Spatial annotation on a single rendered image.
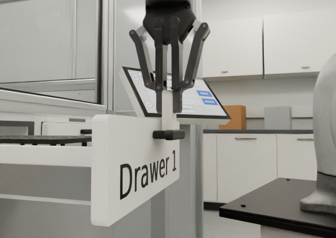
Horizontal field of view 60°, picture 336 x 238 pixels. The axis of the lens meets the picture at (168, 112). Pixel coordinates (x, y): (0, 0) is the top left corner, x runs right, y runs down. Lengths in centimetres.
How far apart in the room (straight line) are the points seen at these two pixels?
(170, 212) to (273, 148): 200
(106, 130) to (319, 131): 39
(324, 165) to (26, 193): 46
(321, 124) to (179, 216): 102
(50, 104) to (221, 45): 314
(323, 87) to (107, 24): 74
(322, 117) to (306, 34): 324
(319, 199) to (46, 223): 59
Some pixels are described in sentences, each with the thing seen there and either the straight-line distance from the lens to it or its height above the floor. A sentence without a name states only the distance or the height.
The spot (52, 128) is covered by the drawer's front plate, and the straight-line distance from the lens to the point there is 74.
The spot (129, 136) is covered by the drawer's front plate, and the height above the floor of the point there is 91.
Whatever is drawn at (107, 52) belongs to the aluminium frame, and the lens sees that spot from 104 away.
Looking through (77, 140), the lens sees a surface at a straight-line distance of 42.
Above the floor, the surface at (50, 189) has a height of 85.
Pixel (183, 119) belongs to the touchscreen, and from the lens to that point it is 129.
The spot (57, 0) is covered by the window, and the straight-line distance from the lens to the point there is 87.
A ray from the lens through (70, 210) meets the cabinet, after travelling 87.
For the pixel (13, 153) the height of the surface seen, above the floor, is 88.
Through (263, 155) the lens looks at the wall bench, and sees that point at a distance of 324.
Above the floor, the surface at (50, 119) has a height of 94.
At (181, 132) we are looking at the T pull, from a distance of 43.
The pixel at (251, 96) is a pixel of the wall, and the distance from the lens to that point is 396.
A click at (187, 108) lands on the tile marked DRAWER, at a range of 135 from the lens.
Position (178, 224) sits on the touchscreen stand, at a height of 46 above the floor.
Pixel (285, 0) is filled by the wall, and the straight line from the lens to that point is 428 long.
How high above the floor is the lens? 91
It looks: 3 degrees up
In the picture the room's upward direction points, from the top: straight up
